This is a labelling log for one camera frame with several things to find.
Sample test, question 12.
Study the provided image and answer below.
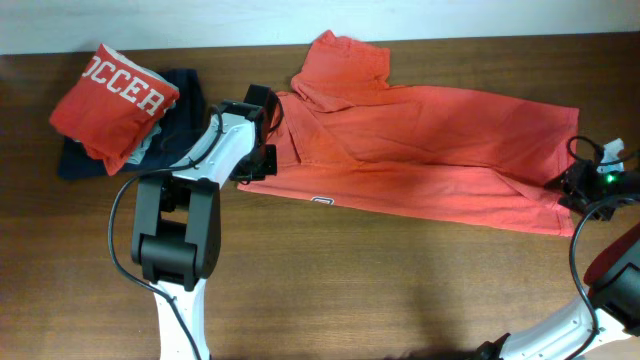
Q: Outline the orange t-shirt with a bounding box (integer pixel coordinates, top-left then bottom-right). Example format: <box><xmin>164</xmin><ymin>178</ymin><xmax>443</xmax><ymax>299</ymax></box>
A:
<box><xmin>247</xmin><ymin>31</ymin><xmax>579</xmax><ymax>237</ymax></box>

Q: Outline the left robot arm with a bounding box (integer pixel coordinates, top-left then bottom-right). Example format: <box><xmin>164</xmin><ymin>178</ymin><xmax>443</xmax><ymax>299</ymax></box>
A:
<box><xmin>131</xmin><ymin>85</ymin><xmax>283</xmax><ymax>359</ymax></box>

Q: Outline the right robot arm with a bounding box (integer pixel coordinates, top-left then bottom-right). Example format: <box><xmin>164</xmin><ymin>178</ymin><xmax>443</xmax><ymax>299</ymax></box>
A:
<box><xmin>471</xmin><ymin>160</ymin><xmax>639</xmax><ymax>360</ymax></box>

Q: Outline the folded navy garment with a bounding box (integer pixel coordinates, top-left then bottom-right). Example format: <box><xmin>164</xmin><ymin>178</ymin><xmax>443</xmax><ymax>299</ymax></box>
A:
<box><xmin>57</xmin><ymin>69</ymin><xmax>206</xmax><ymax>181</ymax></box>

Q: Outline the folded grey garment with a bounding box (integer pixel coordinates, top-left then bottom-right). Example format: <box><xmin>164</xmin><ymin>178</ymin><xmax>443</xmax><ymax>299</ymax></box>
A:
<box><xmin>73</xmin><ymin>64</ymin><xmax>181</xmax><ymax>166</ymax></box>

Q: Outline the folded red soccer shirt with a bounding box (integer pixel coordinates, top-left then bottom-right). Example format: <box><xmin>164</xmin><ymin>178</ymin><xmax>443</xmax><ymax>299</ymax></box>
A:
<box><xmin>49</xmin><ymin>43</ymin><xmax>180</xmax><ymax>175</ymax></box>

